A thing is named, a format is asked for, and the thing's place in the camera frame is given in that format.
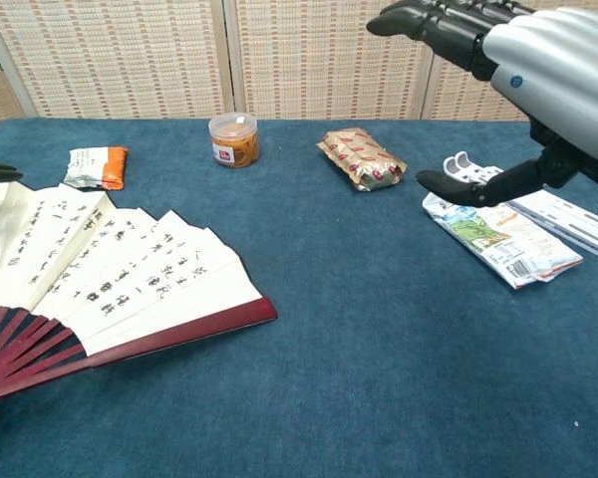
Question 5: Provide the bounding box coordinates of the white plastic rack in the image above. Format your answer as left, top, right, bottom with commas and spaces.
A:
442, 151, 598, 264

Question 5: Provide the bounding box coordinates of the gold red snack package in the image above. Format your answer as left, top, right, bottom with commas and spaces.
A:
316, 126, 409, 193

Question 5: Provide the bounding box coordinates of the orange white snack packet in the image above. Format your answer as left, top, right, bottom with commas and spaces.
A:
62, 145, 130, 192

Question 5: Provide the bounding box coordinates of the red-ribbed paper folding fan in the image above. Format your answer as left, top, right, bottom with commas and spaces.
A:
0, 179, 279, 405

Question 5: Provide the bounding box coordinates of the clear jar of rubber bands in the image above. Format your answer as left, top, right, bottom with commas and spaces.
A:
207, 112, 260, 169

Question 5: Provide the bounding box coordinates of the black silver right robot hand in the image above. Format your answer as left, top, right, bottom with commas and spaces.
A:
366, 0, 598, 208

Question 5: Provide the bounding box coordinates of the white green snack bag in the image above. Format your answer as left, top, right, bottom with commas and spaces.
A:
422, 192, 585, 291

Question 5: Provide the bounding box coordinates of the blue carpet table cover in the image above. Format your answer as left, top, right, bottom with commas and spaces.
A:
0, 117, 598, 478

